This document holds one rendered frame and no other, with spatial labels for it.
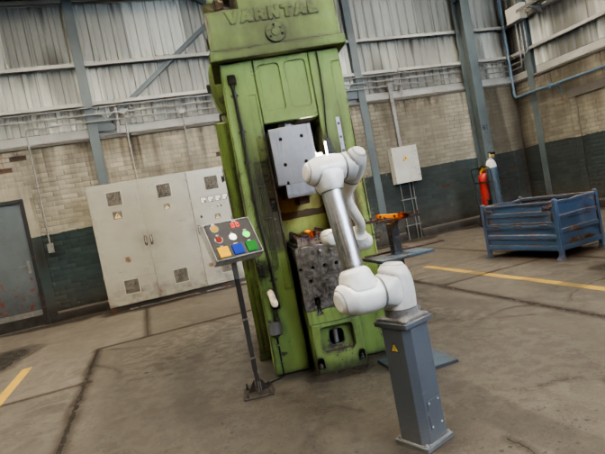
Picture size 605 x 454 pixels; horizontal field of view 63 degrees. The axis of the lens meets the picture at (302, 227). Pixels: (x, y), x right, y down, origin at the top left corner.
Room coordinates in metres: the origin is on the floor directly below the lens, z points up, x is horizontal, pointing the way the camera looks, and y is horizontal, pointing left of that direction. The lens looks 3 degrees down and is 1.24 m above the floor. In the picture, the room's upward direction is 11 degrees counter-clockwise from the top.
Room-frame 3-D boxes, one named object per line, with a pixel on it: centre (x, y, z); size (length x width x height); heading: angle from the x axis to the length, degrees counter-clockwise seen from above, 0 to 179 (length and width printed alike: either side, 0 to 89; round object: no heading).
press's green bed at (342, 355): (3.67, -0.07, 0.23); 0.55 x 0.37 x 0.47; 7
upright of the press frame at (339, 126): (3.85, -0.37, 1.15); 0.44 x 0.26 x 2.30; 7
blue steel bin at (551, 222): (6.27, -3.00, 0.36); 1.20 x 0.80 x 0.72; 23
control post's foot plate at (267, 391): (3.30, 0.51, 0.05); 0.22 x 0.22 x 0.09; 7
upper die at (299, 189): (3.66, -0.01, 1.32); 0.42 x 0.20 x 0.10; 7
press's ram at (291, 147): (3.66, -0.06, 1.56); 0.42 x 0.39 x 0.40; 7
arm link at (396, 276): (2.29, -0.38, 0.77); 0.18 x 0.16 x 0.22; 113
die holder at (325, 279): (3.67, -0.07, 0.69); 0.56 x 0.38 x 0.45; 7
